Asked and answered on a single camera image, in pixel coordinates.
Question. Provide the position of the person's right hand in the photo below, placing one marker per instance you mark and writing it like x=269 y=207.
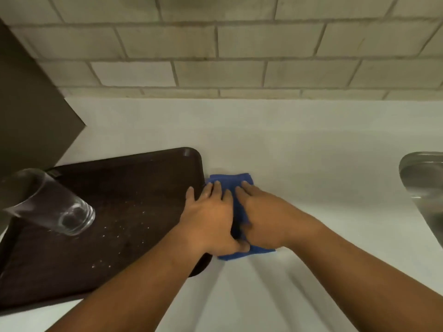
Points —
x=273 y=221

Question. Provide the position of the person's left hand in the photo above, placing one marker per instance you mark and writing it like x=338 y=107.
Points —
x=206 y=224

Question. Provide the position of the person's left middle finger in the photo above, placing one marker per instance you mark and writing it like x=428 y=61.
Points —
x=217 y=190

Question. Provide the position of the person's left little finger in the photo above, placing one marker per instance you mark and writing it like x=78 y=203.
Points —
x=190 y=196

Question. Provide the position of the person's left thumb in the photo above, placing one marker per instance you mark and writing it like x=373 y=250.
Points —
x=240 y=246

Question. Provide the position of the person's right fingers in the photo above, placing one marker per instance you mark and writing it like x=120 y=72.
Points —
x=247 y=193

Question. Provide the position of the blue cleaning cloth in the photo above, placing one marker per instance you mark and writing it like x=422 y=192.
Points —
x=237 y=179

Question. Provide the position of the person's left forearm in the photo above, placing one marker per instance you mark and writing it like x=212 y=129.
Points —
x=138 y=290

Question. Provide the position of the person's right forearm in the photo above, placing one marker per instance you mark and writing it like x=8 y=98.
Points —
x=363 y=283

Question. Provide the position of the dark brown serving tray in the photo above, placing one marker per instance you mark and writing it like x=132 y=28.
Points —
x=121 y=203

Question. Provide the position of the clear drinking glass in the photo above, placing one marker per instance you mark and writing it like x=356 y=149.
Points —
x=58 y=207

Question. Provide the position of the stainless steel sink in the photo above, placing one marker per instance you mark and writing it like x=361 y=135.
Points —
x=424 y=190

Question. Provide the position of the dark brown cabinet panel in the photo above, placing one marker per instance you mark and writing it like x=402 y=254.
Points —
x=31 y=117

